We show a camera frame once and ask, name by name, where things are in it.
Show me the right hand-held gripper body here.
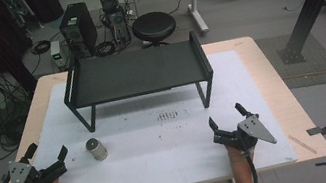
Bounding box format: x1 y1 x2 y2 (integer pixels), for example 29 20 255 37
209 111 279 157

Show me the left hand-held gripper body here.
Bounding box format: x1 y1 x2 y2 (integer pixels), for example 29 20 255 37
0 151 70 183

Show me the silver metal can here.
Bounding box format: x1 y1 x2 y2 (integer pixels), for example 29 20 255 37
83 135 110 164

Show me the black metal shelf rack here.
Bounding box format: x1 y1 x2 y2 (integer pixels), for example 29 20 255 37
55 27 221 137

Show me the person's right hand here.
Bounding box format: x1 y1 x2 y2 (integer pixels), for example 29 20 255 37
224 140 258 167

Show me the light wooden table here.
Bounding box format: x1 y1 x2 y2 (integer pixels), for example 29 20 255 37
0 24 326 183

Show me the white foam mat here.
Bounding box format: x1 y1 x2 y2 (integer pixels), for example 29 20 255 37
2 42 302 183

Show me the black tape strip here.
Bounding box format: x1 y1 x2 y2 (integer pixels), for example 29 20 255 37
305 125 326 139

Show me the grey floor mat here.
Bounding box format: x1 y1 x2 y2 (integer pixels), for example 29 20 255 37
254 26 326 96

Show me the grey bench power supply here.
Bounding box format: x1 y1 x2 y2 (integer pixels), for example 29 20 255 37
48 38 73 73

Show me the black round stool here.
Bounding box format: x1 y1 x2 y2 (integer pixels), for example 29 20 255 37
128 7 181 52

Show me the black computer tower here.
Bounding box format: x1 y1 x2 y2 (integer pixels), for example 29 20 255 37
55 0 103 63

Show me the open computer case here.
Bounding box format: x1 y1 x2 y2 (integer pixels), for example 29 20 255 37
98 0 133 48

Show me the right hand-held gripper cable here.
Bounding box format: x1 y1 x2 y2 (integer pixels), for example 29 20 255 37
242 147 260 183

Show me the coiled black cable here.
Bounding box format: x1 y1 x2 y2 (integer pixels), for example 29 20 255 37
93 39 118 59
29 38 54 57

